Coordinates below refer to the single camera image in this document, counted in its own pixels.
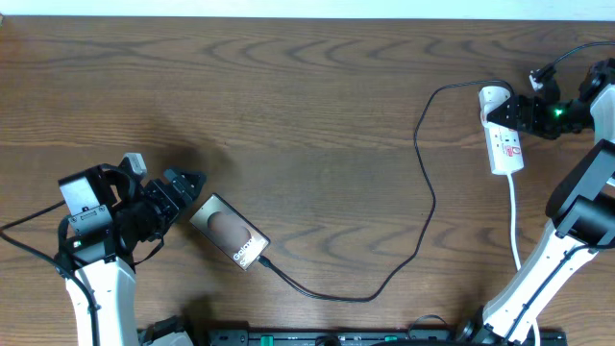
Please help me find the white power strip cord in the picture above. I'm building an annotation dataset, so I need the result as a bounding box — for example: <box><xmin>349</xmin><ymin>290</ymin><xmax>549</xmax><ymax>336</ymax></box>
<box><xmin>505</xmin><ymin>173</ymin><xmax>542</xmax><ymax>346</ymax></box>

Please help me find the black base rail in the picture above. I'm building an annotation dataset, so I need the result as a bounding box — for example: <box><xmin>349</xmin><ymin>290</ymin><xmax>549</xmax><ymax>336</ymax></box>
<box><xmin>138</xmin><ymin>314</ymin><xmax>568</xmax><ymax>346</ymax></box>

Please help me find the silver smartphone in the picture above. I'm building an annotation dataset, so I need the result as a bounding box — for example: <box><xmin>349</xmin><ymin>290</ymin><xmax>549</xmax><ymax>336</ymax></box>
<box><xmin>189</xmin><ymin>193</ymin><xmax>270</xmax><ymax>271</ymax></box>

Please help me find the black charger cable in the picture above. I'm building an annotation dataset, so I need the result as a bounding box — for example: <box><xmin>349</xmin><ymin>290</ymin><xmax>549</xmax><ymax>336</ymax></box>
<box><xmin>257</xmin><ymin>79</ymin><xmax>516</xmax><ymax>304</ymax></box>

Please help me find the white power strip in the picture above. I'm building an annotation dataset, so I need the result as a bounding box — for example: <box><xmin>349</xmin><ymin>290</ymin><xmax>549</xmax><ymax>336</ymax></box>
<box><xmin>479</xmin><ymin>86</ymin><xmax>524</xmax><ymax>176</ymax></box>

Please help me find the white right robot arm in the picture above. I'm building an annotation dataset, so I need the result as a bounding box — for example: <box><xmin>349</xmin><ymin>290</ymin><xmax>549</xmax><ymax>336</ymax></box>
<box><xmin>455</xmin><ymin>58</ymin><xmax>614</xmax><ymax>345</ymax></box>

